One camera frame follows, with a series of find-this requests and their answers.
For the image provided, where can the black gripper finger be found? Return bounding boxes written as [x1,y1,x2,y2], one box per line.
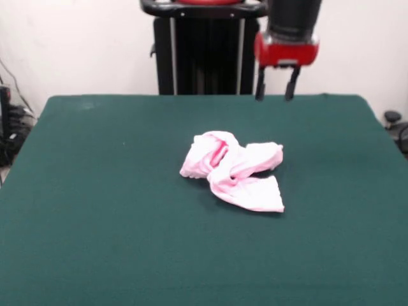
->
[254,65,267,102]
[284,66,302,103]

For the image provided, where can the dark green table cloth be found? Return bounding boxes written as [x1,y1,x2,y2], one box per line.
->
[0,93,408,306]

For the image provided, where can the black electronics box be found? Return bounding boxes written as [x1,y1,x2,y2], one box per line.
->
[0,85,12,143]

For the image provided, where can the grey wall cable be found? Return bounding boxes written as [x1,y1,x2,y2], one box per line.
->
[0,59,35,112]

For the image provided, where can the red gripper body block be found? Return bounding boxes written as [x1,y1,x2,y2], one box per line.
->
[254,31,321,69]

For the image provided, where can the black robot pedestal with handle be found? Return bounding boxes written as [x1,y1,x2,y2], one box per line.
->
[139,0,269,96]

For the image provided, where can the black bag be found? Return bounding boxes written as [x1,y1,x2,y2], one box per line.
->
[0,131,26,167]

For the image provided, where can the pink child's pants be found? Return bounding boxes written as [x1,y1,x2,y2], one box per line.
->
[178,129,285,214]

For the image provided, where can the black office chair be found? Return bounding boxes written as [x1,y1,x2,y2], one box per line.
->
[383,110,408,160]

